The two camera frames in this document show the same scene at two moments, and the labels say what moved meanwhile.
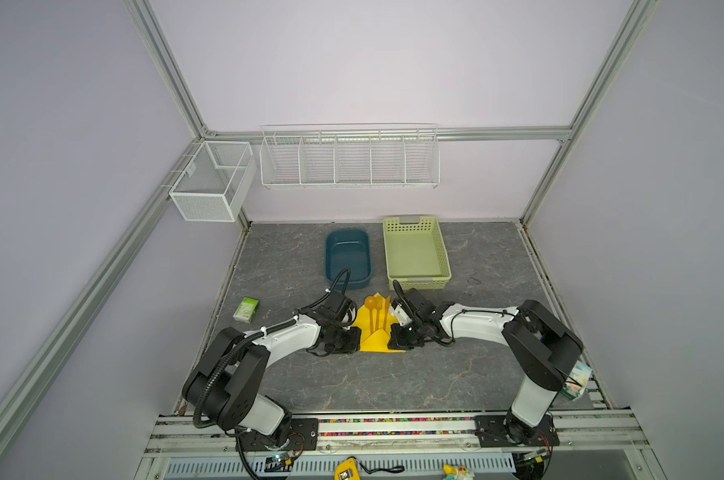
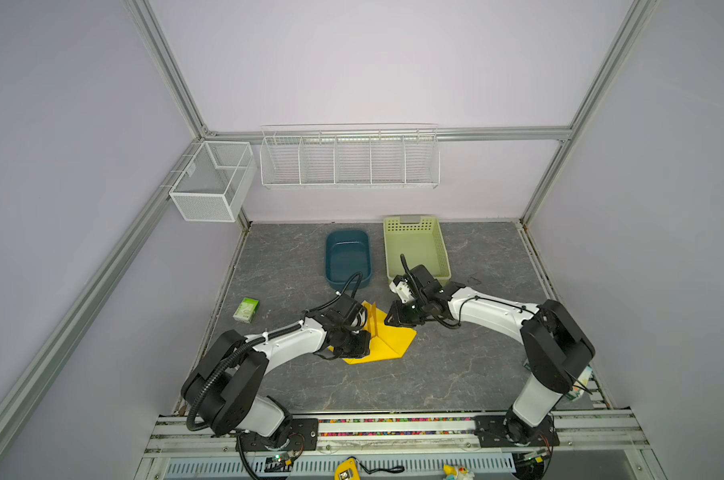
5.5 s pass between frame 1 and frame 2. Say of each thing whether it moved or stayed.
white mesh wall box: stayed
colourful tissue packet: stayed
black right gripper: moved
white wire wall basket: stayed
